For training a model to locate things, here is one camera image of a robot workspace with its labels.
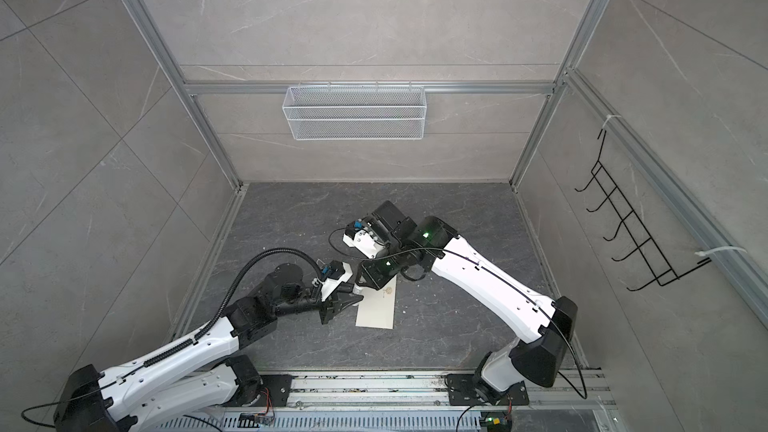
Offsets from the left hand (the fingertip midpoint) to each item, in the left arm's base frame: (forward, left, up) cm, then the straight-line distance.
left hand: (359, 285), depth 71 cm
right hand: (0, -1, +4) cm, 4 cm away
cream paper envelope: (+2, -4, -20) cm, 20 cm away
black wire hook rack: (+6, -63, +12) cm, 65 cm away
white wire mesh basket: (+60, +3, +9) cm, 61 cm away
